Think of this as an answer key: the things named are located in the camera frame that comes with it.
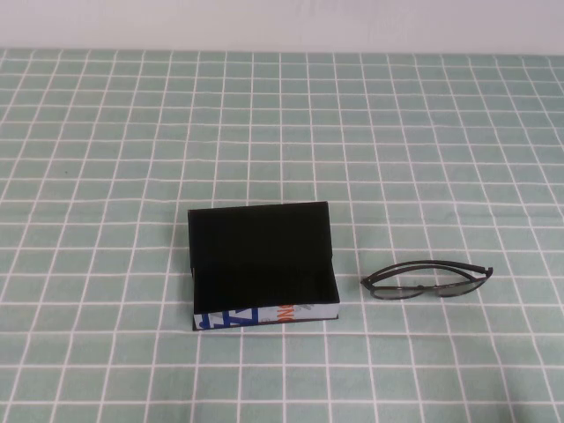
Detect black printed glasses case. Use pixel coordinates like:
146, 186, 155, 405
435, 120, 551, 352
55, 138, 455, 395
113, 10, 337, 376
187, 200, 343, 332

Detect dark framed glasses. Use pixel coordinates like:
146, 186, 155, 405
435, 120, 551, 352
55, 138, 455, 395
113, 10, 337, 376
360, 260, 494, 303

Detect green white checked tablecloth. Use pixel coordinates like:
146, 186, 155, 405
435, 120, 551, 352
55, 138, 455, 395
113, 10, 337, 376
0, 47, 564, 423

